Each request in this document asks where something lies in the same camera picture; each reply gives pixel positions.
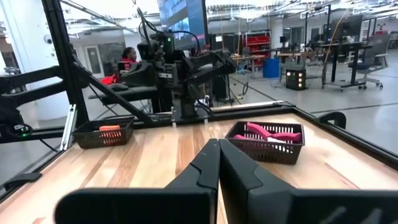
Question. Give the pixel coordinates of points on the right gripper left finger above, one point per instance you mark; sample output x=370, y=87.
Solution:
x=186, y=202

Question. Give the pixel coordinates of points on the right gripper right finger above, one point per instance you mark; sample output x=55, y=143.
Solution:
x=264, y=202

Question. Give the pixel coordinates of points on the long black mesh basket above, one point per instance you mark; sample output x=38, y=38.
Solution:
x=93, y=140

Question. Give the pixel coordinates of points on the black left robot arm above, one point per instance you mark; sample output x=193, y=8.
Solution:
x=174, y=71

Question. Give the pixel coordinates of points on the small black mesh basket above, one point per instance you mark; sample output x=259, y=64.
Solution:
x=264, y=155

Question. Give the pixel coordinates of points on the black box with lights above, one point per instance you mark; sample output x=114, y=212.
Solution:
x=295, y=84

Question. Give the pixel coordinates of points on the blue bin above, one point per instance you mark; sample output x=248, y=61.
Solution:
x=271, y=68

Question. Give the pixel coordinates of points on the person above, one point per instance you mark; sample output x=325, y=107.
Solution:
x=129, y=56

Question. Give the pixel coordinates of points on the red storage shelf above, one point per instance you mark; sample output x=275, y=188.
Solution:
x=258, y=42

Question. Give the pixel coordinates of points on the white door with window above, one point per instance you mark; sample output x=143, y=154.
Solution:
x=93, y=60

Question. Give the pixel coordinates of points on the black standing desk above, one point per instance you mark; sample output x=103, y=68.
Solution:
x=342, y=46

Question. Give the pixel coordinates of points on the large display screen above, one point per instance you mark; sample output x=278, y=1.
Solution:
x=180, y=18

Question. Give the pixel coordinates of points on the grey office chair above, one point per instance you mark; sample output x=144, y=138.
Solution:
x=376, y=49

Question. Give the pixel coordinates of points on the black device with green light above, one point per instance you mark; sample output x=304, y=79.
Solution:
x=12, y=118

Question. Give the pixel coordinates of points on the black frame clamp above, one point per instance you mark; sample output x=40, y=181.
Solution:
x=337, y=116
x=21, y=179

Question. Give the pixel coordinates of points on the white metal bracket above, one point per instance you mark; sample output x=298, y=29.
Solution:
x=69, y=127

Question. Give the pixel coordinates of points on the black aluminium rig frame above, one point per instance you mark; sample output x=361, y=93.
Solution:
x=66, y=68

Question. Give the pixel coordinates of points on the dark wall screen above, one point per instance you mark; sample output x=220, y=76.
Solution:
x=349, y=26

